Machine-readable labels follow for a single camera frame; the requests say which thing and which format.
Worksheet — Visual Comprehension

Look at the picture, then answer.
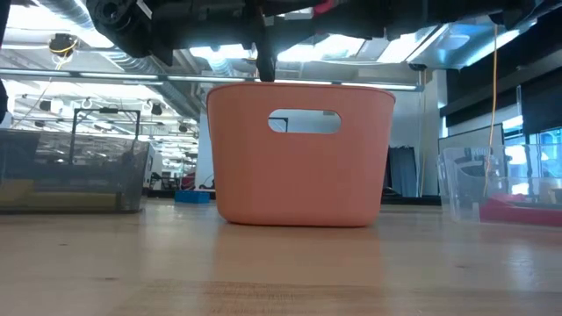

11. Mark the blue studded brick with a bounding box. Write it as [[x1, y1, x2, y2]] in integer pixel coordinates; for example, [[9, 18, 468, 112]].
[[175, 190, 212, 205]]

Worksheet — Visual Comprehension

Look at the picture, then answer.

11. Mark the silver overhead frame bar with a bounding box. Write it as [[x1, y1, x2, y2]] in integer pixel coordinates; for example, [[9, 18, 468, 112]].
[[0, 68, 425, 92]]

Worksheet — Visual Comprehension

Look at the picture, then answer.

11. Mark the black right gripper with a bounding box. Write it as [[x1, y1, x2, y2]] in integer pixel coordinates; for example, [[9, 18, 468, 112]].
[[336, 0, 444, 41]]

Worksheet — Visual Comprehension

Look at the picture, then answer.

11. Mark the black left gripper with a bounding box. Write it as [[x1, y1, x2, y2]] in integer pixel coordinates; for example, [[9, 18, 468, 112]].
[[148, 0, 339, 83]]

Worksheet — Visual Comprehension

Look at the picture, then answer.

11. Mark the yellow hanging cord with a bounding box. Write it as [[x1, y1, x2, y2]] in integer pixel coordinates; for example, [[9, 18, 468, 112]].
[[481, 24, 501, 198]]

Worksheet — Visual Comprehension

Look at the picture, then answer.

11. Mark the clear plastic bin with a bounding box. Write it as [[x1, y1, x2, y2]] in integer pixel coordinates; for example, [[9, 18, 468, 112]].
[[436, 146, 562, 228]]

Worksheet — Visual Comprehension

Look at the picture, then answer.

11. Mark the red wedge block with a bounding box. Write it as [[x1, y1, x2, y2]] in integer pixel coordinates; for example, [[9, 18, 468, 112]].
[[479, 197, 562, 228]]

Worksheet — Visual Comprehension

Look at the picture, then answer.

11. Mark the orange plastic basket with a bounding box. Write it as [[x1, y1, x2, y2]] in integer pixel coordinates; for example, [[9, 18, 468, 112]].
[[205, 82, 397, 229]]

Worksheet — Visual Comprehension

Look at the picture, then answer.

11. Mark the smoky grey transparent bin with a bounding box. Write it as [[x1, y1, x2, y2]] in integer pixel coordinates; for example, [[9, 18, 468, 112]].
[[0, 127, 151, 215]]

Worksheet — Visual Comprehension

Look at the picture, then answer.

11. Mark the black metal frame stand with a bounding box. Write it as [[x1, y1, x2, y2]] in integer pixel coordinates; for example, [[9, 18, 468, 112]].
[[68, 107, 142, 164]]

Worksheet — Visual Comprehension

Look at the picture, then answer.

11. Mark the dark grey curtain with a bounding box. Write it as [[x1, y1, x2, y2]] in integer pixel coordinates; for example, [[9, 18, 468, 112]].
[[387, 146, 419, 198]]

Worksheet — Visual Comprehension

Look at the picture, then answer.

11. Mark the long yellow block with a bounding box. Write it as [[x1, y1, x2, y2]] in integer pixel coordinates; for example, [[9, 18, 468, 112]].
[[24, 191, 119, 211]]

